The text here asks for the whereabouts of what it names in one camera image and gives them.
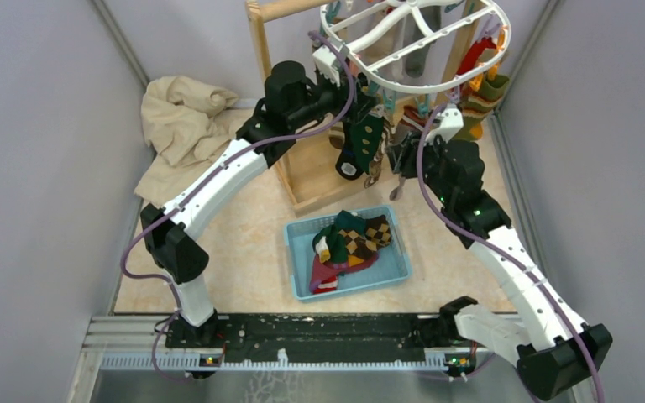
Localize dark teal sock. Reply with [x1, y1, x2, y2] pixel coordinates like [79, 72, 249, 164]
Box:
[334, 210, 367, 235]

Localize grey ankle sock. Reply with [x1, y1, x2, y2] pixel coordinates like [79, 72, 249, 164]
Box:
[403, 6, 442, 78]

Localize beige crumpled cloth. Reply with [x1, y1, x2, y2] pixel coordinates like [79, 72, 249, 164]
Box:
[134, 76, 253, 207]

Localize white plastic sock hanger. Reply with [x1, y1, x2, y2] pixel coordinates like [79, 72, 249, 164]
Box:
[319, 0, 512, 95]

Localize light blue plastic basket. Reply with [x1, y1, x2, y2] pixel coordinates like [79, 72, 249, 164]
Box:
[283, 205, 412, 303]

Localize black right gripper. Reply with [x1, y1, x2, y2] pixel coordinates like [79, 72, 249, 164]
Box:
[384, 128, 453, 205]

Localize red white striped sock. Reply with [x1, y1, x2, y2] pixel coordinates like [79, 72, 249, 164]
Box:
[313, 277, 338, 295]

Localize brown tan striped sock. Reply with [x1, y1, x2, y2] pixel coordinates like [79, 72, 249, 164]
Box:
[390, 105, 427, 145]

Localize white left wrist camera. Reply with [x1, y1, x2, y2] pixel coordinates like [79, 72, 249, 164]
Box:
[312, 44, 353, 87]

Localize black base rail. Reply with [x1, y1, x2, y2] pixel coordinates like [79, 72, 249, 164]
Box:
[86, 312, 496, 382]

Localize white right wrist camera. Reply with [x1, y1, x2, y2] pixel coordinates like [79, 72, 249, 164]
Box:
[425, 103, 464, 144]

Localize red and cream sock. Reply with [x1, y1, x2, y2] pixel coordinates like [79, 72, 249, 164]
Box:
[455, 36, 496, 76]

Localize wooden hanger stand frame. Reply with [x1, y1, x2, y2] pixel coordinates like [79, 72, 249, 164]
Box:
[244, 0, 482, 218]

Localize black blue white sock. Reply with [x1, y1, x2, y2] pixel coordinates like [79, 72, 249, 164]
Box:
[335, 122, 363, 181]

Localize white green patch sock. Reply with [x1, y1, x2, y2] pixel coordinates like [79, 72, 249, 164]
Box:
[312, 224, 349, 264]

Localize maroon pink sock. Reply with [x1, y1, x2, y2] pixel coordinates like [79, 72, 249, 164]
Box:
[308, 254, 379, 295]

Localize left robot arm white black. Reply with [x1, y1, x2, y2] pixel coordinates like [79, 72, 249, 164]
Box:
[140, 60, 377, 348]

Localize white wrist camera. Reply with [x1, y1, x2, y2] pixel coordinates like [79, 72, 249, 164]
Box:
[312, 44, 353, 87]
[425, 103, 464, 144]

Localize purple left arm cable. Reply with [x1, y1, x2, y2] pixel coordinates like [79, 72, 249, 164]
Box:
[119, 30, 357, 385]

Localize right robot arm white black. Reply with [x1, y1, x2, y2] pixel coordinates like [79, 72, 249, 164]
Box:
[387, 135, 613, 402]

